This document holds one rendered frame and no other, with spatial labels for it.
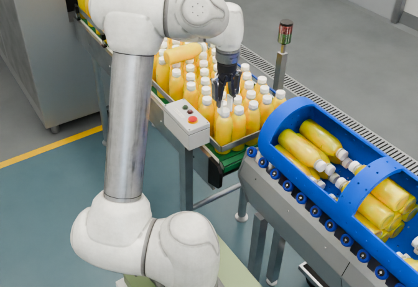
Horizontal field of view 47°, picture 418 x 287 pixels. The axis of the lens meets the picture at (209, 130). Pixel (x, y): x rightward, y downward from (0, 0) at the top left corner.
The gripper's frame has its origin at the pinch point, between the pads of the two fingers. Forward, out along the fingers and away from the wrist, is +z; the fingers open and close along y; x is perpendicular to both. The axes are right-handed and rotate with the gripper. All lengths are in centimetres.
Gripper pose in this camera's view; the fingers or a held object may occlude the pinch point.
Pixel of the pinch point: (224, 104)
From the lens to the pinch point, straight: 187.4
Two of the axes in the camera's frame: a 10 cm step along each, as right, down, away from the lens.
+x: -5.5, -5.3, 6.4
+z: -0.2, 7.8, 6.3
